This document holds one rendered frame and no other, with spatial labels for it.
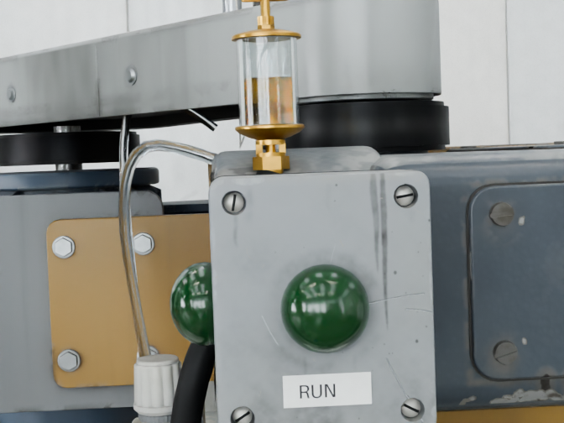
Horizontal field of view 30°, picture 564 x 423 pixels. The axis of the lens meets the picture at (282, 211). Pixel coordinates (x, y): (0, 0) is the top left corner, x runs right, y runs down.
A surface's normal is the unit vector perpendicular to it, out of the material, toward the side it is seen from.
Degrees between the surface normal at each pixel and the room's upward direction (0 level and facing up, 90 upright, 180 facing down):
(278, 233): 90
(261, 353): 90
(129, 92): 90
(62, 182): 90
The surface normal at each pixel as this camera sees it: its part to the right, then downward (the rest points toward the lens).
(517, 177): 0.04, -0.14
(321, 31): -0.54, 0.07
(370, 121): -0.04, 0.05
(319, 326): -0.15, 0.26
